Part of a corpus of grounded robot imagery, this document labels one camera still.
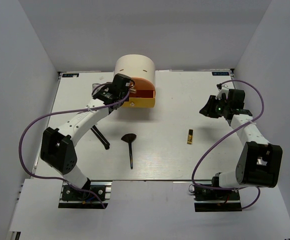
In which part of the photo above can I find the cream round drawer organizer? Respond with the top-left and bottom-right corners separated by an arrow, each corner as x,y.
114,54 -> 156,85

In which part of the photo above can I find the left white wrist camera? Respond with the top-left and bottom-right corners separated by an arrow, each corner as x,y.
92,83 -> 106,95

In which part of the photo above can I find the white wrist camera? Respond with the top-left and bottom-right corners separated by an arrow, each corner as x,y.
92,83 -> 106,95
215,83 -> 231,100

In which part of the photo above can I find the yellow drawer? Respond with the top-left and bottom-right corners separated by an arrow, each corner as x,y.
122,90 -> 156,109

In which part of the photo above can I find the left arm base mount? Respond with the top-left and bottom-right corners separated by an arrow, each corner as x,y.
58,181 -> 112,209

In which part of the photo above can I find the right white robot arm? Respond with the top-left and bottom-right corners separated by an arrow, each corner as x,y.
200,88 -> 283,200

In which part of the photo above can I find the black fan makeup brush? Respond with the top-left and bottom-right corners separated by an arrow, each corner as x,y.
121,133 -> 137,170

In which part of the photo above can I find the blue label sticker right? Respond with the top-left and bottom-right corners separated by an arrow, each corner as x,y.
211,71 -> 230,76

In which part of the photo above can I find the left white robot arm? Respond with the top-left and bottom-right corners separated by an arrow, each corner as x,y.
40,73 -> 135,200

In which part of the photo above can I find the orange top drawer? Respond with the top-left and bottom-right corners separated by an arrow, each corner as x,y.
131,77 -> 155,91

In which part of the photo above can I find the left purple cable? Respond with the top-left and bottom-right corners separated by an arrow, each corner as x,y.
18,83 -> 131,209

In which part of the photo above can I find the black gold nail polish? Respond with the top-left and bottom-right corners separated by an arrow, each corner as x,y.
187,129 -> 194,145

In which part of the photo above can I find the blue label sticker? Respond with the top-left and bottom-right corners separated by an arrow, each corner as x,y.
62,73 -> 80,78
211,71 -> 230,76

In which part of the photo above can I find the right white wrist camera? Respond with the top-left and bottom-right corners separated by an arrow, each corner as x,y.
215,83 -> 231,100

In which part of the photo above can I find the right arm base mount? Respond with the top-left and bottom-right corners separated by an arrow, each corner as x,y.
188,183 -> 242,213

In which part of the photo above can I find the blue label sticker left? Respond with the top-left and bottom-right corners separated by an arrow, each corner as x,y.
62,73 -> 80,78

